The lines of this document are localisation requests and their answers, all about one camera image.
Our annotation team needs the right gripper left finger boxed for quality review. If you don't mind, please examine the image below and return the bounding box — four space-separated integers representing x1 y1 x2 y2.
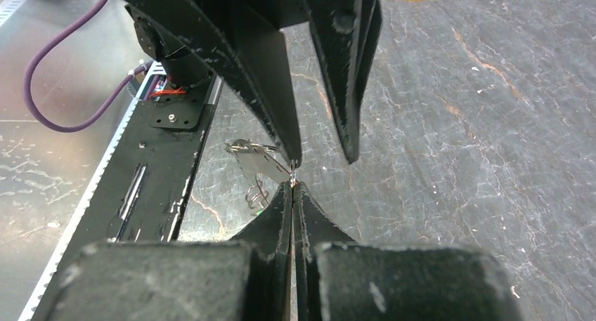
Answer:
32 182 292 320

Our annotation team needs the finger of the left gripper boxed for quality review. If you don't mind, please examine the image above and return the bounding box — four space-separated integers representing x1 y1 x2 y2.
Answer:
124 0 302 162
304 0 382 164

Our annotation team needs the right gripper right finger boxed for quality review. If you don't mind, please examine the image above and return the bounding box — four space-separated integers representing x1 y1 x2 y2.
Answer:
293 183 522 320

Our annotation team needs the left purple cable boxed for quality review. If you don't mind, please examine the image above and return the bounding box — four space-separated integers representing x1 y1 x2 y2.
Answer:
23 0 155 135

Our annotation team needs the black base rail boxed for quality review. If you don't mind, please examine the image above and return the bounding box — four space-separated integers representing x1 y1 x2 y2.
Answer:
69 76 222 248

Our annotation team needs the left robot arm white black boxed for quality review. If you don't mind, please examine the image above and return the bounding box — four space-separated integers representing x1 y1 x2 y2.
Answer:
124 0 382 163

